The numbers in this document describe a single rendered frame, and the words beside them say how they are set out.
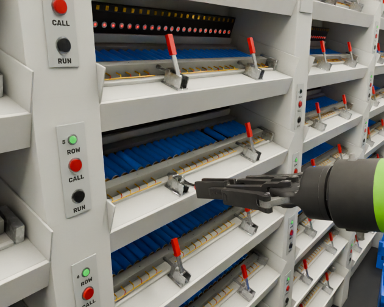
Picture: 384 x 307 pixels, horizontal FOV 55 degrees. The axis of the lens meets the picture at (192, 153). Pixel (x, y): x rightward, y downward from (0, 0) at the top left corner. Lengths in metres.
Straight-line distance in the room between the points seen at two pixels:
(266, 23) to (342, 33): 0.70
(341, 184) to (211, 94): 0.32
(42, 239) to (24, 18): 0.26
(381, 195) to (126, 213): 0.37
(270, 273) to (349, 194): 0.72
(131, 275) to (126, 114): 0.32
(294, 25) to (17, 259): 0.79
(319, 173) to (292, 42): 0.54
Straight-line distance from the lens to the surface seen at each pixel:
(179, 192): 0.68
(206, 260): 0.84
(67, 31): 0.49
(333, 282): 1.89
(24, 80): 0.46
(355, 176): 0.49
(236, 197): 0.56
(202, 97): 0.68
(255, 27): 1.05
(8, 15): 0.48
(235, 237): 0.93
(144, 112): 0.58
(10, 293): 0.53
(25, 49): 0.46
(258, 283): 1.12
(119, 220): 0.60
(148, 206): 0.64
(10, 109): 0.47
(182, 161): 0.75
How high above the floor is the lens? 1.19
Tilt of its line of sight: 15 degrees down
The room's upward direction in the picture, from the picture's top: 1 degrees counter-clockwise
